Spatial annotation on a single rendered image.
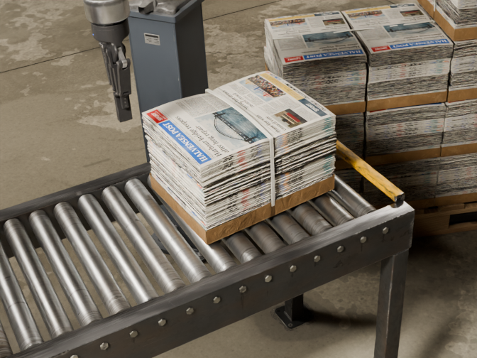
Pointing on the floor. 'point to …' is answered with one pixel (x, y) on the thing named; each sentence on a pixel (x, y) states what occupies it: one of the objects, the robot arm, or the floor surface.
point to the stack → (406, 182)
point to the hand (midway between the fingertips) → (123, 105)
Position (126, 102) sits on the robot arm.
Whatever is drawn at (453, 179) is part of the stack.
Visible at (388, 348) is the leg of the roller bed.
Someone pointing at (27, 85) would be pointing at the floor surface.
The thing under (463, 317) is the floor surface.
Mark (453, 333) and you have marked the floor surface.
